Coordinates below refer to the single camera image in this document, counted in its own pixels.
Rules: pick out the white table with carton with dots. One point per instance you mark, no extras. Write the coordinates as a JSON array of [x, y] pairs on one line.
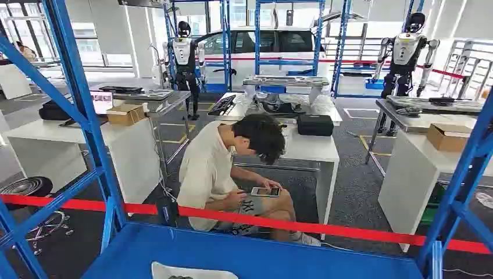
[[408, 181]]

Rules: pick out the small open cardboard box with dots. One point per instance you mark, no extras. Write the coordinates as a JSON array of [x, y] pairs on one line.
[[125, 114]]

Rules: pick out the grey tray of parts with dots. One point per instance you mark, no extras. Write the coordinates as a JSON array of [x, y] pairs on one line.
[[420, 103]]

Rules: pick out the red barrier tape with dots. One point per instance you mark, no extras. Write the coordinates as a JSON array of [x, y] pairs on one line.
[[269, 222]]

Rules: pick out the plain white table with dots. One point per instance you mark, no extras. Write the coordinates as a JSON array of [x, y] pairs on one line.
[[13, 81]]

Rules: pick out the humanoid robot white chest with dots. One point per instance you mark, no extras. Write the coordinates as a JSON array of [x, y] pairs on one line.
[[403, 54], [185, 57]]

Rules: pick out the blue plastic crate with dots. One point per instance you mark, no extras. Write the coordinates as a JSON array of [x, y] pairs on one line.
[[374, 84]]

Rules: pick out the crouching person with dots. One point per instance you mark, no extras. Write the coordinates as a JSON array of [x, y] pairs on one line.
[[206, 173]]

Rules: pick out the metal railing frame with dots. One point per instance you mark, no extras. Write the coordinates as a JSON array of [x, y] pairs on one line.
[[468, 57]]

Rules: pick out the steel bench with trays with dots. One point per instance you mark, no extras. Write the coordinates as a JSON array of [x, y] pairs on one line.
[[169, 101]]

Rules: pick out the white smartphone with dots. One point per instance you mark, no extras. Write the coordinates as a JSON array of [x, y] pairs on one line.
[[265, 191]]

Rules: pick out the blue background rack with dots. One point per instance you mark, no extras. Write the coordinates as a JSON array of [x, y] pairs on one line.
[[339, 57], [258, 38], [226, 46]]

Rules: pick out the black round ribbed disc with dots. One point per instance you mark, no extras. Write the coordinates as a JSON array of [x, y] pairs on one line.
[[27, 186]]

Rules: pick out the distant person by window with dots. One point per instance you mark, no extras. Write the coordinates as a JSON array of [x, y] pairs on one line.
[[27, 52]]

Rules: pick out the white soft parcel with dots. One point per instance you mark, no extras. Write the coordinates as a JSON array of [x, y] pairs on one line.
[[192, 272]]

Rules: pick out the long tray of metal parts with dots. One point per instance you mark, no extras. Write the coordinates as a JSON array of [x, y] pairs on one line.
[[285, 81]]

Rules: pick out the white car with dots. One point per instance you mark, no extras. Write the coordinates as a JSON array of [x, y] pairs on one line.
[[246, 57]]

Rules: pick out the chrome chair base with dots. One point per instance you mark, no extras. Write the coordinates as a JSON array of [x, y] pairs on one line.
[[50, 227]]

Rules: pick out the black soft bag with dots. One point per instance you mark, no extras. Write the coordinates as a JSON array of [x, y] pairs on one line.
[[54, 111]]

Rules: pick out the dark flat tray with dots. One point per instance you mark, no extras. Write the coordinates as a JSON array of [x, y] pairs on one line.
[[121, 89]]

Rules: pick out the blue metal shelving rack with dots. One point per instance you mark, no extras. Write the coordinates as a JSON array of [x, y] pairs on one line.
[[79, 81]]

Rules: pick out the black handheld device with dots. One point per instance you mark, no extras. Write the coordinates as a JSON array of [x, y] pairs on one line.
[[441, 101]]

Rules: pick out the white table with keyboard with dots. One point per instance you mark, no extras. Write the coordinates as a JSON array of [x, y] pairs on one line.
[[312, 148]]

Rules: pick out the black keyboard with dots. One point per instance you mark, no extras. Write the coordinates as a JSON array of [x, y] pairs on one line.
[[222, 105]]

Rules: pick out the white table with bag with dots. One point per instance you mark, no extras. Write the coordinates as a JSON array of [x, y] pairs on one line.
[[131, 154]]

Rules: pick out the large open cardboard box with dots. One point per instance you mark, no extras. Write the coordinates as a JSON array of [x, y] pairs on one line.
[[446, 139]]

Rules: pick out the black zipped case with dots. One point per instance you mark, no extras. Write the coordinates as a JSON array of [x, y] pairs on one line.
[[315, 125]]

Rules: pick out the steel bench with grey tray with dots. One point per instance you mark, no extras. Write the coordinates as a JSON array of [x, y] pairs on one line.
[[416, 122]]

